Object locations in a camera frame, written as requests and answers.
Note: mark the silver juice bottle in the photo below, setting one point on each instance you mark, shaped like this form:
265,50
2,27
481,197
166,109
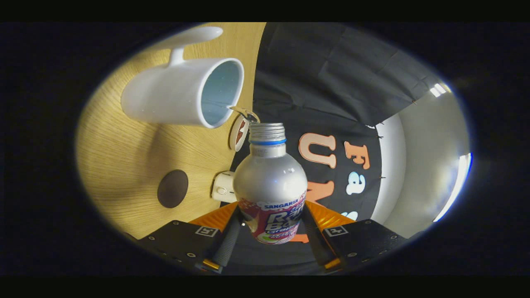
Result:
269,182

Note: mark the white round plate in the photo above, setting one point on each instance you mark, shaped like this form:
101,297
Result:
234,142

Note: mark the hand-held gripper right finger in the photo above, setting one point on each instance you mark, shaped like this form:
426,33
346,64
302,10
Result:
316,244

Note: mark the dark brown round coaster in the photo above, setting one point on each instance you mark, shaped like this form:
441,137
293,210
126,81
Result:
172,188

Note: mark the red food piece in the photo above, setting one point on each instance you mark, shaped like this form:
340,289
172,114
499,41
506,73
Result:
238,140
241,129

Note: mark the black backdrop cloth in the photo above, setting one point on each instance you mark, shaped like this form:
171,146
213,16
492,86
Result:
323,74

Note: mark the white cup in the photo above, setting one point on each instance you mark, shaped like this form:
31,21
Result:
165,95

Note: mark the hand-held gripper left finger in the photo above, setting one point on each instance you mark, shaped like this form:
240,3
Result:
230,244

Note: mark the white toaster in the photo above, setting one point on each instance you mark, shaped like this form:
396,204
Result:
222,188

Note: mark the wooden table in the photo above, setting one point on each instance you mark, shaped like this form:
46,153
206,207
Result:
120,165

